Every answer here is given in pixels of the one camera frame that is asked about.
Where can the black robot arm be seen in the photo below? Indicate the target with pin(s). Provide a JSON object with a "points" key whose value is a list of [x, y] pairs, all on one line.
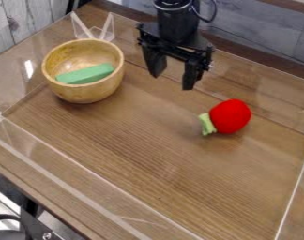
{"points": [[173, 37]]}

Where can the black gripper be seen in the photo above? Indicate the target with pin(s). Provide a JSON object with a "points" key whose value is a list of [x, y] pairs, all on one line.
{"points": [[157, 48]]}

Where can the red plush strawberry toy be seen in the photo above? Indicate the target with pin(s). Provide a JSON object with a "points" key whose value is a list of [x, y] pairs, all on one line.
{"points": [[227, 117]]}

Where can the clear acrylic tray walls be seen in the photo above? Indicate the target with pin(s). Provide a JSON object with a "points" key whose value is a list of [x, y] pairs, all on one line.
{"points": [[125, 169]]}

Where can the light wooden bowl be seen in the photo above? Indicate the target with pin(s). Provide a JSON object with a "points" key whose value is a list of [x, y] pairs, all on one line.
{"points": [[78, 54]]}

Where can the black table leg bracket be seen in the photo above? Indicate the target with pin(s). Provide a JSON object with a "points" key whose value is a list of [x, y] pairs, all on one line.
{"points": [[37, 231]]}

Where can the green rectangular block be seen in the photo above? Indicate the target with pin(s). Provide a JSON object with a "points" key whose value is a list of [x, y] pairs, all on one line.
{"points": [[86, 75]]}

